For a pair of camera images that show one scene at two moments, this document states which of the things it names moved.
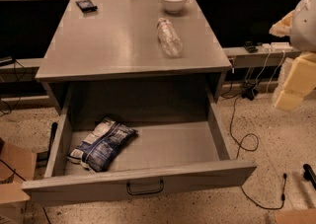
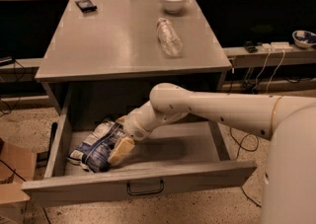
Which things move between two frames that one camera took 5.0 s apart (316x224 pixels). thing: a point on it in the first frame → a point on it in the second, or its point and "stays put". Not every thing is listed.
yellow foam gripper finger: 283,27 → 138,123
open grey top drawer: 163,157 stays put
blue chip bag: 103,146 stays put
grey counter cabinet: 133,49 stays put
